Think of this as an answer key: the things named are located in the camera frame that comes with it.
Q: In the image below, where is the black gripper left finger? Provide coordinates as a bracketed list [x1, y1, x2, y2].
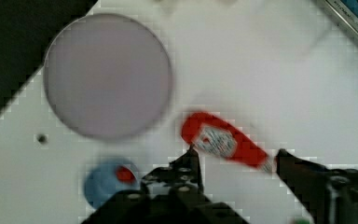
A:
[141, 147, 204, 197]

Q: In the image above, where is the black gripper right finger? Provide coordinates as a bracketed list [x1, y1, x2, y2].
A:
[275, 149, 358, 224]

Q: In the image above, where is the red plush ketchup bottle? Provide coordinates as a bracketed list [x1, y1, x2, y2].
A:
[181, 111, 275, 174]

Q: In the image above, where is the red strawberry toy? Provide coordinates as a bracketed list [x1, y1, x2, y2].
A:
[116, 166, 136, 184]

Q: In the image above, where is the blue bowl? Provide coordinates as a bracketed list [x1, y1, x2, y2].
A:
[83, 157, 140, 209]

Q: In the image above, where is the light purple round plate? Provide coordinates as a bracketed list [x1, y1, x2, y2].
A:
[43, 14, 173, 140]

